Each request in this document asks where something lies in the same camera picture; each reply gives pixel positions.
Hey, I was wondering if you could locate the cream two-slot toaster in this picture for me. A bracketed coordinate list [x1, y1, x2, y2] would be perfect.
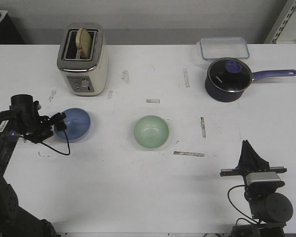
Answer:
[57, 23, 109, 96]

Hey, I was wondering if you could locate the blue bowl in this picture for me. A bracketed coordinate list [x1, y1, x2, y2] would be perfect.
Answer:
[54, 108, 91, 142]

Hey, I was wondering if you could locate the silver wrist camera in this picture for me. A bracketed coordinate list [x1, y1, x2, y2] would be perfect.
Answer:
[245, 172, 285, 188]

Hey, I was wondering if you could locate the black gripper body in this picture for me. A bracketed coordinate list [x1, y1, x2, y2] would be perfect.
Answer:
[220, 166, 287, 195]
[17, 108, 54, 144]

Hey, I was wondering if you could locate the clear plastic food container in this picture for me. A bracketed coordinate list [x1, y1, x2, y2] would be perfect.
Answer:
[197, 37, 250, 60]

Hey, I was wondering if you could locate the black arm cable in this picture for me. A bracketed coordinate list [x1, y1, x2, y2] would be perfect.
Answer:
[38, 128, 71, 156]
[227, 184, 259, 225]

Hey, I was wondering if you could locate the green bowl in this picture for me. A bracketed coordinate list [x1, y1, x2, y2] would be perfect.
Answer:
[133, 115, 170, 149]

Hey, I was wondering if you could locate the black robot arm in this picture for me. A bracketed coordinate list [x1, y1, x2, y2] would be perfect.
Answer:
[0, 94, 66, 237]
[220, 140, 294, 237]

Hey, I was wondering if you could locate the dark blue saucepan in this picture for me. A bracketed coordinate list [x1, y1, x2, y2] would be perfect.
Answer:
[205, 69, 296, 102]

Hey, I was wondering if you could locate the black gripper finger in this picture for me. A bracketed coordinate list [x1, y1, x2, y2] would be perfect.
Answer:
[54, 123, 67, 131]
[237, 140, 249, 170]
[246, 140, 270, 171]
[50, 113, 66, 122]

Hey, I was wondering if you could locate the toasted bread slice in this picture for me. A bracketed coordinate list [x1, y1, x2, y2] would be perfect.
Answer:
[75, 28, 92, 59]

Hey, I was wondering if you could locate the glass pot lid blue knob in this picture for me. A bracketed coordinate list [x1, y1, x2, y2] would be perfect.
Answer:
[207, 57, 253, 92]

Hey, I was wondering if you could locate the white slotted shelf upright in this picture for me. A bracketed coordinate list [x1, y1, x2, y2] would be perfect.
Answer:
[263, 0, 296, 44]

